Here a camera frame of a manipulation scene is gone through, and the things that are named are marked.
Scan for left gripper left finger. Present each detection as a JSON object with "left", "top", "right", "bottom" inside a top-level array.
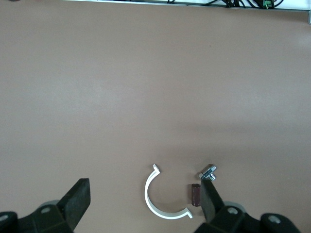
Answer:
[{"left": 0, "top": 178, "right": 91, "bottom": 233}]

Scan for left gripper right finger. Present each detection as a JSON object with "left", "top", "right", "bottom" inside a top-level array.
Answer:
[{"left": 194, "top": 179, "right": 302, "bottom": 233}]

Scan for metal tee fitting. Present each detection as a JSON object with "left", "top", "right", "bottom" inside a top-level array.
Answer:
[{"left": 198, "top": 164, "right": 217, "bottom": 182}]

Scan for white half-ring clamp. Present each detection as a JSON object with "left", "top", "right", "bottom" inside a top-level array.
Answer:
[{"left": 144, "top": 164, "right": 194, "bottom": 219}]

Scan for black cable bundle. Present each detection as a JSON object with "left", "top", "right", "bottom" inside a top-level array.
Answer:
[{"left": 167, "top": 0, "right": 285, "bottom": 9}]

